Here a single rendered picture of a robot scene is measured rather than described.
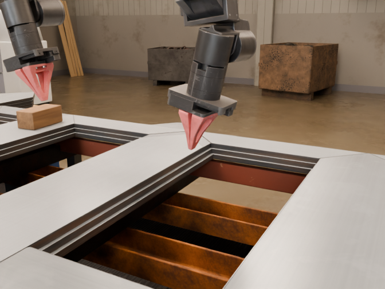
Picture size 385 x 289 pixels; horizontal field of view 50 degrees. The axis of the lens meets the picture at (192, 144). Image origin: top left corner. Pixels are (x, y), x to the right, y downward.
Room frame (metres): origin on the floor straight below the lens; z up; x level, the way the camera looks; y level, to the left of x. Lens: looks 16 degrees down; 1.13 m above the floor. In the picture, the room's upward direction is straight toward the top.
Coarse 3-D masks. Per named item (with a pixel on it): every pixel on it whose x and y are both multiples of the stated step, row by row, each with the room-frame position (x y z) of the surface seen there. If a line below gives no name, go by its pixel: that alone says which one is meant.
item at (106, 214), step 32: (64, 128) 1.16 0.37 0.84; (96, 128) 1.15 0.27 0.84; (0, 160) 0.95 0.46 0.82; (192, 160) 0.89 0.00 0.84; (224, 160) 0.95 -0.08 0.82; (256, 160) 0.92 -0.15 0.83; (288, 160) 0.89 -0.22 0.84; (128, 192) 0.69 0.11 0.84; (160, 192) 0.75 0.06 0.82; (96, 224) 0.60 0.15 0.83
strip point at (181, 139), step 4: (152, 136) 1.04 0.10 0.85; (156, 136) 1.04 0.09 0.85; (160, 136) 1.04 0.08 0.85; (164, 136) 1.04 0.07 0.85; (168, 136) 1.04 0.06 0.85; (172, 136) 1.04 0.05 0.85; (176, 136) 1.04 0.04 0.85; (180, 136) 1.04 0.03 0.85; (184, 136) 1.04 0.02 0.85; (160, 140) 1.01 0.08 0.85; (164, 140) 1.01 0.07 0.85; (168, 140) 1.01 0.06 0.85; (172, 140) 1.01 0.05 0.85; (176, 140) 1.01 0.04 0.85; (180, 140) 1.01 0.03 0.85; (184, 140) 1.01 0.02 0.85; (200, 144) 0.97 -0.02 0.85
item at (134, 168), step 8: (88, 160) 0.85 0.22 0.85; (96, 160) 0.85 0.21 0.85; (104, 160) 0.85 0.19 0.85; (112, 160) 0.85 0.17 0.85; (120, 160) 0.85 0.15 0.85; (128, 160) 0.85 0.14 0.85; (96, 168) 0.80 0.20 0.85; (104, 168) 0.80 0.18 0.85; (112, 168) 0.80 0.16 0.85; (120, 168) 0.80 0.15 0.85; (128, 168) 0.80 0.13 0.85; (136, 168) 0.80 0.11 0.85; (144, 168) 0.80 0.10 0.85; (152, 168) 0.80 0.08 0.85; (160, 168) 0.80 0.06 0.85; (136, 176) 0.75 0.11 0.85; (144, 176) 0.75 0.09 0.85
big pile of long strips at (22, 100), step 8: (0, 96) 1.66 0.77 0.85; (8, 96) 1.66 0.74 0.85; (16, 96) 1.66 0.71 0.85; (24, 96) 1.66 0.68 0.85; (32, 96) 1.66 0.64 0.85; (0, 104) 1.51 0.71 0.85; (8, 104) 1.55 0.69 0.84; (16, 104) 1.57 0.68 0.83; (24, 104) 1.61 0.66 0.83; (32, 104) 1.68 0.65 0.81
